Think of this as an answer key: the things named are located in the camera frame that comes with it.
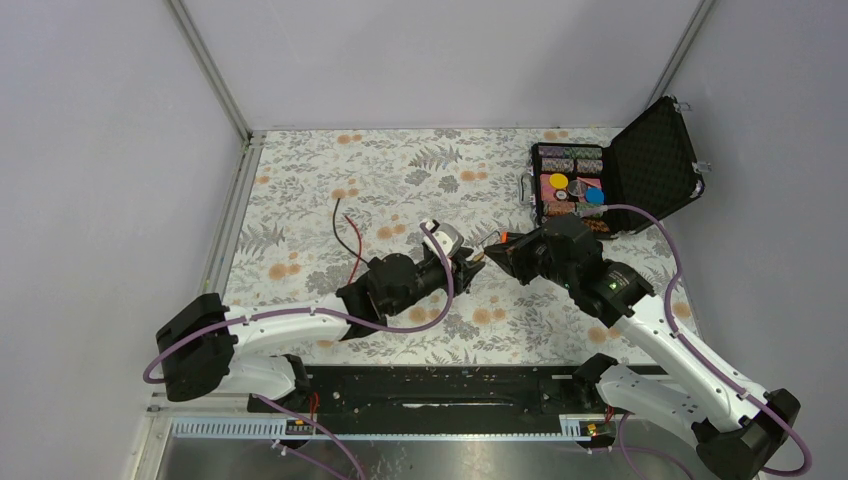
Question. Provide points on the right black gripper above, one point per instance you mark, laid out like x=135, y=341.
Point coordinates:
x=513, y=256

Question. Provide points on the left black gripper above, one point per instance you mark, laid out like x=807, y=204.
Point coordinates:
x=461, y=271

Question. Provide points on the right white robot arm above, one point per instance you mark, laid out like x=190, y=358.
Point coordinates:
x=734, y=424

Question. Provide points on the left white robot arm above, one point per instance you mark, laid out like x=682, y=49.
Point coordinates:
x=209, y=347

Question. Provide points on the yellow poker chip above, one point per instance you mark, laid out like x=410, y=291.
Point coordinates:
x=558, y=181

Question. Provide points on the blue poker chip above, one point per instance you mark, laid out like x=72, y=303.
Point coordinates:
x=595, y=196

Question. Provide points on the floral tablecloth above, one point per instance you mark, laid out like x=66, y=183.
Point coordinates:
x=319, y=196

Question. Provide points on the black poker chip case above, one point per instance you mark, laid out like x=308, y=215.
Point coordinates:
x=651, y=164

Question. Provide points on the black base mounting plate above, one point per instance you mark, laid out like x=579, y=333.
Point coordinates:
x=445, y=400

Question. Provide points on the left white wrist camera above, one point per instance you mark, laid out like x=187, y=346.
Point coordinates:
x=449, y=239

